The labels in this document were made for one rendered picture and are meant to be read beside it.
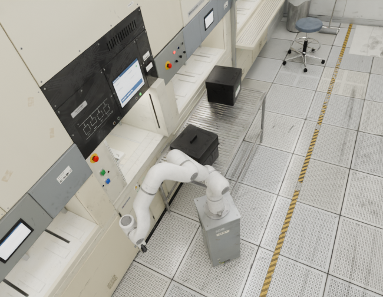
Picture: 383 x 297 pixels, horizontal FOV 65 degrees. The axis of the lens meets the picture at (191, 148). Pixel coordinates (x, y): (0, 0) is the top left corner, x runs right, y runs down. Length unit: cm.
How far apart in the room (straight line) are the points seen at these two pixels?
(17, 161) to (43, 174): 19
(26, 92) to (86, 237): 115
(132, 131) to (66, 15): 138
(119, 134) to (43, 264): 121
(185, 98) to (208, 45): 94
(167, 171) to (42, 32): 87
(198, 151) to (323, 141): 191
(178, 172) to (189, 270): 152
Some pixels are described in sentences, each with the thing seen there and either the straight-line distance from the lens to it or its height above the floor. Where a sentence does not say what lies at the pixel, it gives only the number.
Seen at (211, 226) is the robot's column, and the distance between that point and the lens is 221.
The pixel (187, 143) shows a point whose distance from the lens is 235.
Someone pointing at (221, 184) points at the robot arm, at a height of 118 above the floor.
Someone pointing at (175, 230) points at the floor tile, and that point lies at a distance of 309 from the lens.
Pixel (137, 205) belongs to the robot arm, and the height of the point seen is 141.
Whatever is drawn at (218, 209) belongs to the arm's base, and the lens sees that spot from 219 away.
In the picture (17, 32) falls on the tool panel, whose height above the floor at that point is 221.
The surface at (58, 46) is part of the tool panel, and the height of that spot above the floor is 206.
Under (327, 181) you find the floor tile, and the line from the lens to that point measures 346.
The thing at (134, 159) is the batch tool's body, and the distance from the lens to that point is 255.
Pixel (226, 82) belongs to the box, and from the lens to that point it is 290.
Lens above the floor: 273
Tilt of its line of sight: 48 degrees down
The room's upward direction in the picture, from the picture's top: 11 degrees counter-clockwise
